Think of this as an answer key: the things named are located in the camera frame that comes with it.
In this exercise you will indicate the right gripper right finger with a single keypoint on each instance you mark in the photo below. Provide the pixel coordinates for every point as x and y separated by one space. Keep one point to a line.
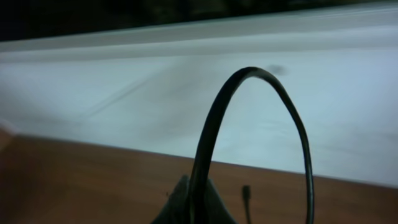
215 207

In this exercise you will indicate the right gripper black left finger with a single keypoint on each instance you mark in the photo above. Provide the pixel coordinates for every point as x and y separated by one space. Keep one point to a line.
176 209

